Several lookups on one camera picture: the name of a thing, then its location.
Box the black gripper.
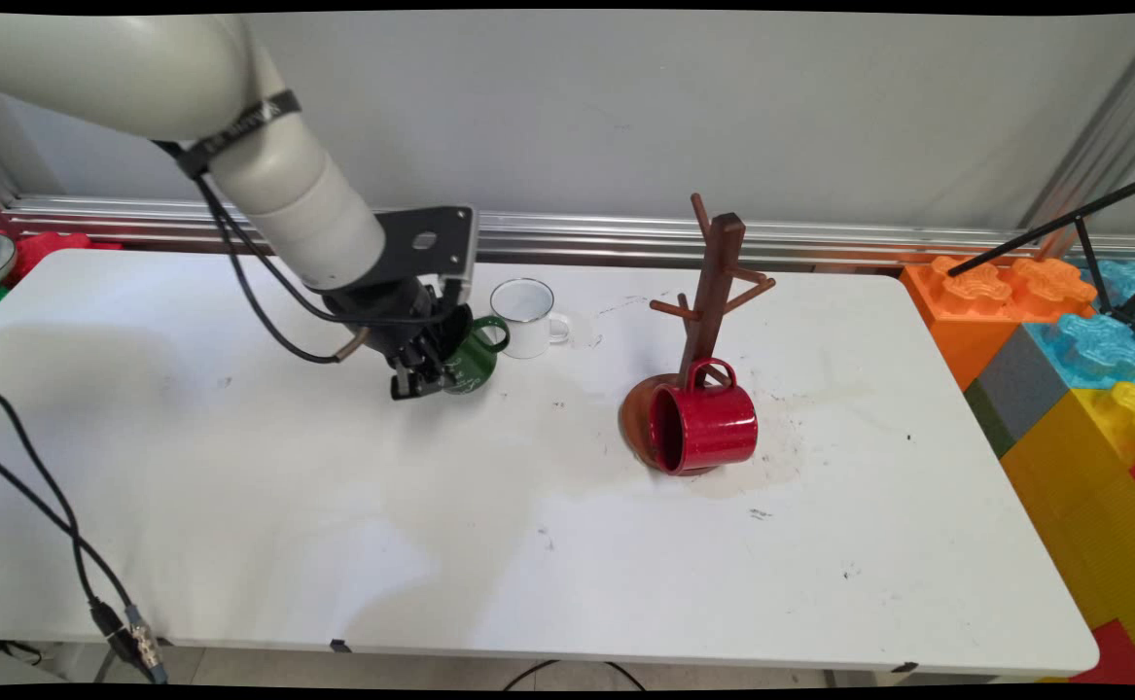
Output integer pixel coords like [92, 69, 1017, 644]
[328, 276, 468, 403]

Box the green enamel mug white print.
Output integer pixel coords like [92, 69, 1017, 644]
[436, 306, 512, 397]

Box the red ceramic mug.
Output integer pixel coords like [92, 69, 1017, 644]
[647, 358, 760, 476]

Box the brown wooden mug tree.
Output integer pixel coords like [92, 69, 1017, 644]
[621, 192, 778, 478]

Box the orange giant toy block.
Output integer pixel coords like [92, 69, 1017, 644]
[900, 256, 1099, 392]

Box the grey giant toy block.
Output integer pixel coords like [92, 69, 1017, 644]
[964, 326, 1074, 459]

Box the black tripod stand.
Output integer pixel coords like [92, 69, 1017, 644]
[946, 172, 1135, 332]

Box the blue giant toy block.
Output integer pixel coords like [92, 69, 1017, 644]
[1022, 261, 1135, 392]

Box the yellow giant toy block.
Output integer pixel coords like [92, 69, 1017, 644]
[1000, 381, 1135, 683]

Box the red giant toy block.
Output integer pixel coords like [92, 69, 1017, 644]
[1073, 618, 1135, 686]

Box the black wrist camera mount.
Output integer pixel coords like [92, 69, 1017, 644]
[338, 203, 479, 304]

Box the black camera cable on arm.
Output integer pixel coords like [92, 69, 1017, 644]
[153, 139, 456, 328]

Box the black cable with copper end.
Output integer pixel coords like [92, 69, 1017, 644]
[195, 175, 373, 367]

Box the black printed velcro strap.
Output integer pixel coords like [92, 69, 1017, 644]
[176, 88, 302, 182]

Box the black looped floor cable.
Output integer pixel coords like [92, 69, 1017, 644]
[503, 660, 647, 692]

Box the black cable with connector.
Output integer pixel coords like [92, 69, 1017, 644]
[0, 380, 130, 662]
[0, 445, 170, 686]

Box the aluminium rail behind table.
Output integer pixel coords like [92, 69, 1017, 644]
[0, 194, 1135, 273]

